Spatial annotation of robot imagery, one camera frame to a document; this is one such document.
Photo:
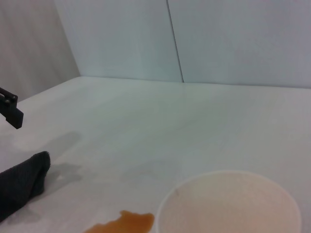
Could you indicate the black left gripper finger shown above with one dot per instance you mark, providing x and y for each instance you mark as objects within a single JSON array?
[{"x": 12, "y": 111}]

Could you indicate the dark rag with loop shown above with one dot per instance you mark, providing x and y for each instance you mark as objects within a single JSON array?
[{"x": 19, "y": 184}]

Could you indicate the orange brown liquid stain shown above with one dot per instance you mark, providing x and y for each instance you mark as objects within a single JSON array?
[{"x": 131, "y": 221}]

